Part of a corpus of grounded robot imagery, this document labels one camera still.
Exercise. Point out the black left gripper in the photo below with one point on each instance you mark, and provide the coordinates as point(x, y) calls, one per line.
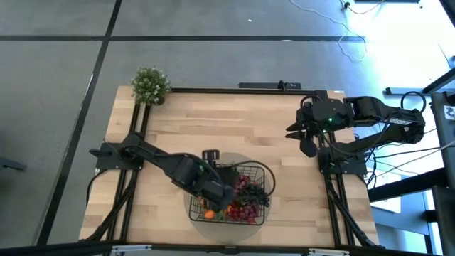
point(220, 192)

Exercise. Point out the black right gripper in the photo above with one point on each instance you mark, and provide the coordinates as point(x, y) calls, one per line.
point(320, 117)

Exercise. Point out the small dark purple grape bunch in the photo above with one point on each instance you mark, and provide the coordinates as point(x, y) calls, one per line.
point(242, 182)

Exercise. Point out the orange cluster with leaves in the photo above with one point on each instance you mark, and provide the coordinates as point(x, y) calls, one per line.
point(209, 214)

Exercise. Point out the red grape bunch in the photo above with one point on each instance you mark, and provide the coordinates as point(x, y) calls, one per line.
point(245, 213)

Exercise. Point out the large black grape bunch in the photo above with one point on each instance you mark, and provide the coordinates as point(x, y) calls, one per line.
point(260, 195)

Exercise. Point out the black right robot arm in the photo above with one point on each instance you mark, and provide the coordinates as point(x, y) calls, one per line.
point(373, 110)

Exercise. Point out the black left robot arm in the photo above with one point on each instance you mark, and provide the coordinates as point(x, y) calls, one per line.
point(160, 160)

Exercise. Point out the round grey mat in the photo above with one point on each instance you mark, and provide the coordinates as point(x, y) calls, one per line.
point(227, 234)

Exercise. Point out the black floor stand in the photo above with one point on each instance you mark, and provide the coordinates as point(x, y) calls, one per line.
point(405, 89)

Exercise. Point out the black beam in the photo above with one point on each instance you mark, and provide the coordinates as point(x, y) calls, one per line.
point(409, 185)

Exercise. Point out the green potted plant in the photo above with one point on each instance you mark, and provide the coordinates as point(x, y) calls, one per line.
point(149, 85)

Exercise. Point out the grey cabinet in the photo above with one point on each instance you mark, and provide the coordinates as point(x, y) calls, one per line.
point(442, 142)

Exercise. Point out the white printed tag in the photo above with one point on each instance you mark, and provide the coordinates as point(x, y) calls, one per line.
point(449, 112)

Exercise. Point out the dark chair base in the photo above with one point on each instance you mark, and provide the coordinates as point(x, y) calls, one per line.
point(10, 164)

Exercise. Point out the black bracket bar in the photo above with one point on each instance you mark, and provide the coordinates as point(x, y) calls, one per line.
point(263, 85)

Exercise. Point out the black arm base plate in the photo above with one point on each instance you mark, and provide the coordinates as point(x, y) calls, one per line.
point(355, 167)
point(106, 161)

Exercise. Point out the silver frame bracket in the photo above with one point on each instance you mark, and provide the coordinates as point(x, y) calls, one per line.
point(328, 252)
point(131, 248)

